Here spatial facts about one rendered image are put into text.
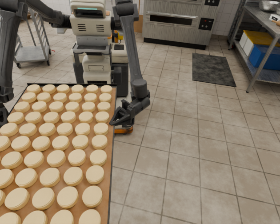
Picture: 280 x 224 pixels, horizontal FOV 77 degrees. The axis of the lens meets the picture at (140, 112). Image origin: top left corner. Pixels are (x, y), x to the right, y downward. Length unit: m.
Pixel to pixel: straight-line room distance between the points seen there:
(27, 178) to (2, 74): 0.51
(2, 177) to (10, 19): 0.63
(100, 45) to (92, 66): 0.20
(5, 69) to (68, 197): 0.63
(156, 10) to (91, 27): 2.95
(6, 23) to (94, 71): 0.75
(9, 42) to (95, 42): 0.62
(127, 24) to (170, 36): 3.49
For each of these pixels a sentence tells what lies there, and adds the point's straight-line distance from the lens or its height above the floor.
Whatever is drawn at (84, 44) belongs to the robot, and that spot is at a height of 0.98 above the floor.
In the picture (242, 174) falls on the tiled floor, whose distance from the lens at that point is 1.98.
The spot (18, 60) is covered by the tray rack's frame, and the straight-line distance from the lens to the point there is 3.53.
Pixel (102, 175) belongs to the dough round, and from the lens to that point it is 0.53.
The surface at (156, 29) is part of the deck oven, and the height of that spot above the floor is 0.33.
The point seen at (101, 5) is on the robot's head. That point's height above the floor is 1.24.
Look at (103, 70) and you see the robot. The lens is 1.53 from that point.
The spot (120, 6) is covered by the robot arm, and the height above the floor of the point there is 1.31.
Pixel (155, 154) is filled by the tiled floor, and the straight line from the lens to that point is 1.81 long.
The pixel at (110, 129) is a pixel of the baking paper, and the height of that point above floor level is 0.99.
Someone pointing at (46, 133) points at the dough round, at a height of 1.01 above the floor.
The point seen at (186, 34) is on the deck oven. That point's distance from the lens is 4.30.
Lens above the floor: 1.46
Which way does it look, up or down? 41 degrees down
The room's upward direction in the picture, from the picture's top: 4 degrees clockwise
